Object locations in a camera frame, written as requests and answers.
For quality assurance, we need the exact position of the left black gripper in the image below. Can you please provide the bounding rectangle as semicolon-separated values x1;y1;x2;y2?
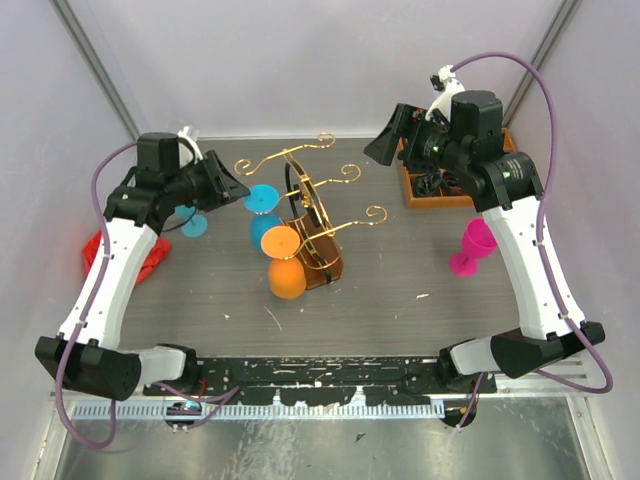
168;150;252;213

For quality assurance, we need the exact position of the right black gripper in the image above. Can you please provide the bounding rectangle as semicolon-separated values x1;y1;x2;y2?
363;103;469;175

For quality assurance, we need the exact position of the light blue wine glass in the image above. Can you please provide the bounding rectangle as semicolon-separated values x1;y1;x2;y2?
175;206;208;238

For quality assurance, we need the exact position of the wooden compartment tray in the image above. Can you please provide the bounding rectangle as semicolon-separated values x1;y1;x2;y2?
399;125;517;210

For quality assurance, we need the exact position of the red cloth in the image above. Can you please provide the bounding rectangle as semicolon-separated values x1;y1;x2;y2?
81;231;172;286

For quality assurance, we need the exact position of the orange wine glass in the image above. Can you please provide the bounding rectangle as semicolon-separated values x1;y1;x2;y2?
261;225;306;300

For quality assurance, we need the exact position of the pink wine glass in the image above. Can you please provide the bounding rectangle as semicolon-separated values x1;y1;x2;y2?
449;218;497;278

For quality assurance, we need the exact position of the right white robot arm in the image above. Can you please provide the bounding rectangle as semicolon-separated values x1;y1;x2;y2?
364;90;606;394

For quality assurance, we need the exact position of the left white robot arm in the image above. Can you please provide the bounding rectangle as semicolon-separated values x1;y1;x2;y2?
35;132;249;401

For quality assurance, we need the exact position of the gold wine glass rack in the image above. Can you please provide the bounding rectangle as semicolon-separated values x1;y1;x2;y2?
234;132;388;296

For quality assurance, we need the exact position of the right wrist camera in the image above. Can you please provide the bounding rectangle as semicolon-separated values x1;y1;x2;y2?
426;65;465;121

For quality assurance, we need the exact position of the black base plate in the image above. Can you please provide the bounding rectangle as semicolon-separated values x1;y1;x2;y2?
171;356;475;407

